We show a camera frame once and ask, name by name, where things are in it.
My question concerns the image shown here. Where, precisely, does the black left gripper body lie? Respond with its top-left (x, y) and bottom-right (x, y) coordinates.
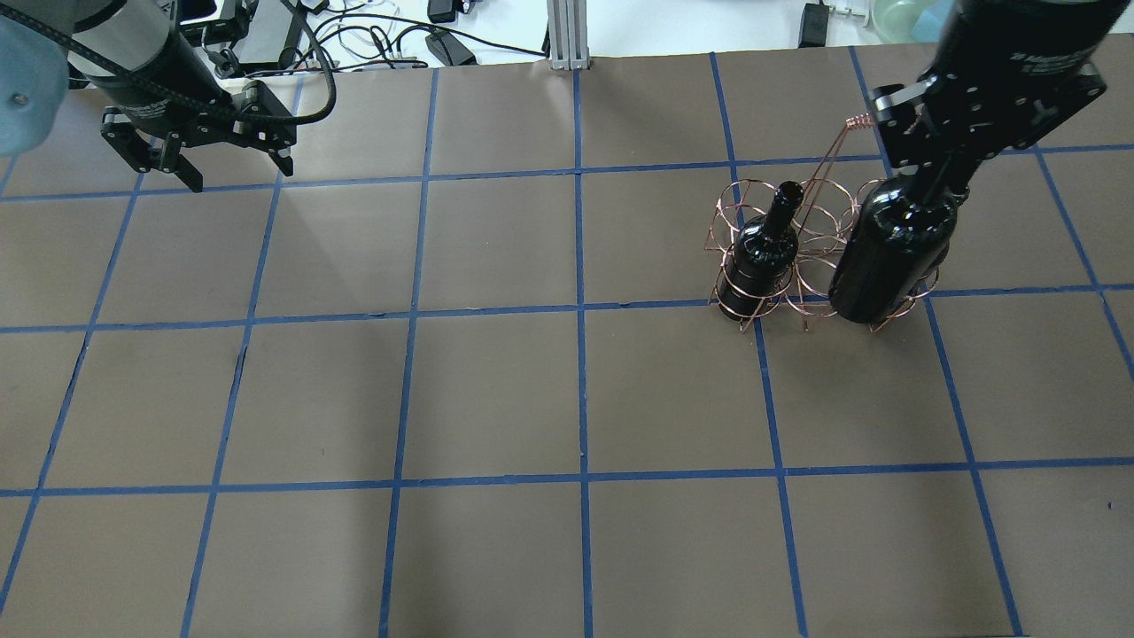
top-left (98, 82), bottom-right (297, 160)

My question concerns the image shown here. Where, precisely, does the black power adapter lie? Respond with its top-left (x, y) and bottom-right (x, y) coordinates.
top-left (797, 1), bottom-right (830, 49)

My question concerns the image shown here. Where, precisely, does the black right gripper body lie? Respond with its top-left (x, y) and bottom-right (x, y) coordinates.
top-left (870, 53), bottom-right (1108, 176)

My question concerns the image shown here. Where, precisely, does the aluminium frame post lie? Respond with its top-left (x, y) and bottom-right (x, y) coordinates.
top-left (547, 0), bottom-right (592, 70)

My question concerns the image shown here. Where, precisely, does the dark wine bottle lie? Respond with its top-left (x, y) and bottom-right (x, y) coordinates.
top-left (718, 181), bottom-right (804, 322)
top-left (827, 175), bottom-right (964, 324)

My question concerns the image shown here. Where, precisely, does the copper wire wine basket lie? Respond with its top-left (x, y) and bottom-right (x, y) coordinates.
top-left (704, 117), bottom-right (940, 334)

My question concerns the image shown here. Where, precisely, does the green glass plate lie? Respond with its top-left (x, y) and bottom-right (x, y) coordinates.
top-left (870, 1), bottom-right (953, 43)

